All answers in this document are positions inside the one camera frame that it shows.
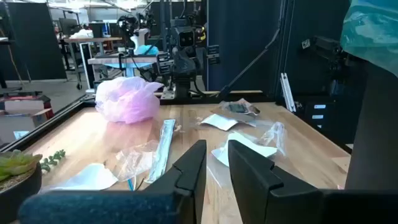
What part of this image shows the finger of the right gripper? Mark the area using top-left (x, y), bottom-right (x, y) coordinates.
top-left (207, 45), bottom-right (221, 65)
top-left (156, 51), bottom-right (174, 75)

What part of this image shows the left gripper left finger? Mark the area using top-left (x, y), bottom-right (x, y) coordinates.
top-left (144, 139), bottom-right (208, 224)

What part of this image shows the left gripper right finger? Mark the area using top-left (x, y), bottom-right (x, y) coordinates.
top-left (228, 139), bottom-right (324, 224)

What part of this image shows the long clear wrapper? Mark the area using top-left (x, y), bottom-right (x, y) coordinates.
top-left (144, 119), bottom-right (177, 184)

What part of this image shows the white paper with clear bag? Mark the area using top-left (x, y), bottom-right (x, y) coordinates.
top-left (211, 132), bottom-right (278, 167)

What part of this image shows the pink plastic bag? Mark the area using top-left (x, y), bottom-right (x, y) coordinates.
top-left (95, 76), bottom-right (164, 124)

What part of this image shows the clear plastic bag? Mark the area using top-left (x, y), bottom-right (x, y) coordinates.
top-left (257, 121), bottom-right (287, 156)

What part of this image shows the brownish wrapper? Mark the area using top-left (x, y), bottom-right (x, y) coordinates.
top-left (112, 139), bottom-right (160, 183)

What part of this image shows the whitish plastic sheet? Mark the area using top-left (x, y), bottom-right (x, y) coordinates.
top-left (40, 163), bottom-right (119, 191)

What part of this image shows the dark grey trash bin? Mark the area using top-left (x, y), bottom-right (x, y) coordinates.
top-left (345, 52), bottom-right (398, 191)

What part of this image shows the teal plastic trash bag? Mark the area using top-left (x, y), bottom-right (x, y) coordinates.
top-left (340, 0), bottom-right (398, 77)

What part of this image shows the clear bag with dark contents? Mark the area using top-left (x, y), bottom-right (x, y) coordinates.
top-left (220, 98), bottom-right (261, 116)

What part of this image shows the dark blue partition panel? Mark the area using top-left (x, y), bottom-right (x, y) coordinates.
top-left (207, 0), bottom-right (282, 93)
top-left (281, 0), bottom-right (352, 97)
top-left (4, 2), bottom-right (68, 81)

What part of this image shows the white paper piece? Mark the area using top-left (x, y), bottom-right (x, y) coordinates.
top-left (200, 113), bottom-right (239, 131)

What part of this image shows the wooden top table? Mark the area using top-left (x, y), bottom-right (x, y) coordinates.
top-left (63, 36), bottom-right (123, 91)

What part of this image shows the silver aluminium bar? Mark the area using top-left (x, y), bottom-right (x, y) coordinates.
top-left (279, 72), bottom-right (297, 113)

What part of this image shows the black drawer cabinet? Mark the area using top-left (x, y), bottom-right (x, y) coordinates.
top-left (303, 96), bottom-right (335, 134)

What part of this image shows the red plastic crate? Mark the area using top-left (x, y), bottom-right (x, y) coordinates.
top-left (0, 93), bottom-right (55, 119)

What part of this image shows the cardboard box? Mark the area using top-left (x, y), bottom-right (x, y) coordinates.
top-left (0, 98), bottom-right (53, 146)

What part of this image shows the succulent plant in pot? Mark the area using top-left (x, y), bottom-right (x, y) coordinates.
top-left (0, 149), bottom-right (67, 224)

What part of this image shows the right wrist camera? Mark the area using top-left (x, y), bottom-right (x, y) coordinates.
top-left (170, 26), bottom-right (197, 49)

